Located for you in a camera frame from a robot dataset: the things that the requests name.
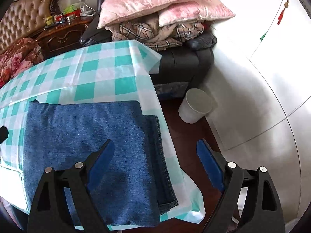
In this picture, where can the small pink pillow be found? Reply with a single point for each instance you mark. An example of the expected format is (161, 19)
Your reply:
(179, 13)

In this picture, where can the teal white checkered tablecloth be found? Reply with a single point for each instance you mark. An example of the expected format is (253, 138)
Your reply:
(97, 65)

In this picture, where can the brown tufted leather headboard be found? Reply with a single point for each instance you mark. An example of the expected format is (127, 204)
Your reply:
(24, 17)

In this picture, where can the black leather armchair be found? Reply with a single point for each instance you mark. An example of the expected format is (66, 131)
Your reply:
(184, 58)

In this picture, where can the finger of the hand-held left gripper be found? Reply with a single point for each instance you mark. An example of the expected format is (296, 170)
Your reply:
(3, 134)

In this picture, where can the red floral blanket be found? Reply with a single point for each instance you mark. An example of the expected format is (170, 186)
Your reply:
(17, 55)

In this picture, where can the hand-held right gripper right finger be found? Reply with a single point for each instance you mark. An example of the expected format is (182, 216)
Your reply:
(209, 162)

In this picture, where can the blue denim pants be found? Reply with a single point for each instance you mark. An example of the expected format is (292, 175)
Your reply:
(73, 131)

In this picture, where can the white wardrobe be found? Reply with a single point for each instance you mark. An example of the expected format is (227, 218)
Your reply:
(267, 89)

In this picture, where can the small green paper piece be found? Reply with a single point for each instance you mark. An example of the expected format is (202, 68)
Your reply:
(263, 37)

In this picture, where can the beige plaid blanket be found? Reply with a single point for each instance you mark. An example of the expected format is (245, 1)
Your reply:
(145, 31)

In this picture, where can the dark plastic bag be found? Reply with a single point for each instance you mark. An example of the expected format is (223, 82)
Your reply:
(170, 89)

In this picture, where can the dark wooden nightstand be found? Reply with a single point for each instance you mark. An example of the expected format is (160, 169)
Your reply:
(63, 36)

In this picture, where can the green packet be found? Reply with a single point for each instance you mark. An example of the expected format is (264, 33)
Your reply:
(69, 9)

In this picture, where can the yellow green small box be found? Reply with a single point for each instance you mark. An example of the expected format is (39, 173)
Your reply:
(49, 20)

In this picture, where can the red hanging ornament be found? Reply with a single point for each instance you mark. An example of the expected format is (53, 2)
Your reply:
(282, 13)

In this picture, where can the white trash bin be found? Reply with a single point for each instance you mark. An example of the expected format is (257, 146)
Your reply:
(192, 109)

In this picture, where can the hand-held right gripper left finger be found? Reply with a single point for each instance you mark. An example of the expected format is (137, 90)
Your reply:
(102, 162)

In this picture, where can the red small packet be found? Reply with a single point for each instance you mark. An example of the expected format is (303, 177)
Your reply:
(59, 18)

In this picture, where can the large pink pillow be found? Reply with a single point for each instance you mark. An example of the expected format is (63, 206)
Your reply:
(145, 0)

